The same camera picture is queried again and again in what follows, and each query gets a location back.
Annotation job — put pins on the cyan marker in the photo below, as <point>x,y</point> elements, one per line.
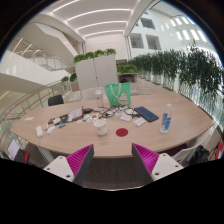
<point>62,126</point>

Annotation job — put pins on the small potted plants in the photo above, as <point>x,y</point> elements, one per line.
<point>72,78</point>

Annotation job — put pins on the black chair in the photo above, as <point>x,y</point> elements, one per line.
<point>55,100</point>

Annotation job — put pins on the white cabinet with plants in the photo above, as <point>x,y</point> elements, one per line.
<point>95,71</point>

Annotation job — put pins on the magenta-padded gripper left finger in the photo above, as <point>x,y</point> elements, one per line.
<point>60,166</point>

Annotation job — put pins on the white cup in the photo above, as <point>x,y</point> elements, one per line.
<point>100,128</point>

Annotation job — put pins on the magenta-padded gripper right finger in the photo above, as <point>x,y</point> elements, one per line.
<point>163,165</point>

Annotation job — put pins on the white power strip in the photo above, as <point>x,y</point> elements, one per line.
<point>39,131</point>

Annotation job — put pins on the ceiling light strips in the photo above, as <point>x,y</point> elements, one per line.
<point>100,24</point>

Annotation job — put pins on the black backpack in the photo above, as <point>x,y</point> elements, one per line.
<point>199,155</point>

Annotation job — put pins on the colourful sticker sheet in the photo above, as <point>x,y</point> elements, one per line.
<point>89,118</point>

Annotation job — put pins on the dark blue keyboard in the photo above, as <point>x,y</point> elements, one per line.
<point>146,114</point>

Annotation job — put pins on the small black device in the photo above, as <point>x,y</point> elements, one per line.
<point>88,110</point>

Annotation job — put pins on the clear blue-label water bottle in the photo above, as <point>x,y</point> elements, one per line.
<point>165,121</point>

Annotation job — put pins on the white chair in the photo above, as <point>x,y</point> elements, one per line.
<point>88,94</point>
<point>186,153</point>

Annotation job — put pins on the tall clear white-cap bottle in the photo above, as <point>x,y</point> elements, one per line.
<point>99,99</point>

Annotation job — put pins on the open notebook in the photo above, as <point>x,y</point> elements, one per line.
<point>75,114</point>

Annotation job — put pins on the flat round red coaster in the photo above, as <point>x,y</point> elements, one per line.
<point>122,132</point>

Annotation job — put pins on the row of green plants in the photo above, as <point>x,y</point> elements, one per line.
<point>186,70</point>

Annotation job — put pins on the green cat-print tote bag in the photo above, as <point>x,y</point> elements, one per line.
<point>116,93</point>

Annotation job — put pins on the white computer mouse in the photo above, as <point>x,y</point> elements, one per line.
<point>50,130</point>

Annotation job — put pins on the white flat packet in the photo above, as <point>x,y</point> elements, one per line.
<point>126,117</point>
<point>139,121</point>

